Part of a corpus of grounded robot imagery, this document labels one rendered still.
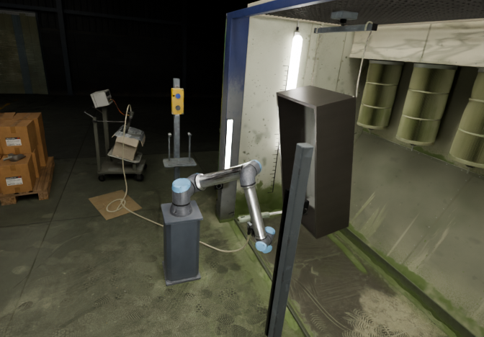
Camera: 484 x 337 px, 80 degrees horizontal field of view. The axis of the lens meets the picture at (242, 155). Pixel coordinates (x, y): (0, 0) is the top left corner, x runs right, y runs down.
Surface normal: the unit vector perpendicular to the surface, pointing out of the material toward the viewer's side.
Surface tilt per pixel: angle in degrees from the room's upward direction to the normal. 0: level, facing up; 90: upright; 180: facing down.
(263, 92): 90
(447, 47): 90
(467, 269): 57
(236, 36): 90
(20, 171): 90
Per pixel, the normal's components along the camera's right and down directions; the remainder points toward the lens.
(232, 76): 0.36, 0.35
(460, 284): -0.74, -0.46
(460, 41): -0.93, 0.06
